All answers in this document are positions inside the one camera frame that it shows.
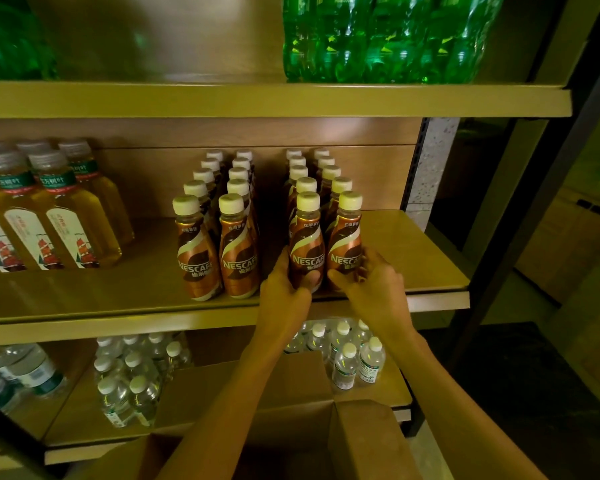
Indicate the wooden display shelf unit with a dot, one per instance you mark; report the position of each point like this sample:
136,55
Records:
130,99

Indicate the group of brown coffee bottles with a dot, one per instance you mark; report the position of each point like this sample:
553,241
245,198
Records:
196,254

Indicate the group of yellow tea bottles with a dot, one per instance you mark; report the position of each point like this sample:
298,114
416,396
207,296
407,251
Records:
55,219

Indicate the person's left hand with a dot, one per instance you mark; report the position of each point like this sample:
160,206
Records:
280,304

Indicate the white-capped brown coffee bottle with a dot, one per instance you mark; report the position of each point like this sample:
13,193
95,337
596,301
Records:
345,234
306,234

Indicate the person's right forearm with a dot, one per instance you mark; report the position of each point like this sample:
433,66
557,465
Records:
455,414

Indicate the pack of green soda bottles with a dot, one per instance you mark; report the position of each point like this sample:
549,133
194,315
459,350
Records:
10,44
380,39

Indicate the person's right hand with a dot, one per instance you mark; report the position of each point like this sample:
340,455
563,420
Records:
380,299

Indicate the wooden cabinet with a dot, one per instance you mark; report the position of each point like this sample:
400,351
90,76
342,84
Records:
565,244

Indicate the brown cardboard box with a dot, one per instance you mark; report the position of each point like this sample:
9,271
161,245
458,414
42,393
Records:
290,434

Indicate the person's left forearm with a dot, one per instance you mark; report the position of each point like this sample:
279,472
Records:
230,414

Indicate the person's left thumb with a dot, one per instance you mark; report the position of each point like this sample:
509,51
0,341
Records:
312,279

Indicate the black metal frame post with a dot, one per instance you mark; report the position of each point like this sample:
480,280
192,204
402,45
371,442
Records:
500,274

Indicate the group of small water bottles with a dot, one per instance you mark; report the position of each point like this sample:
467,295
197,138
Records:
347,362
125,379

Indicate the person's right thumb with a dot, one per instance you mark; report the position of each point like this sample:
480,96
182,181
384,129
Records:
341,280

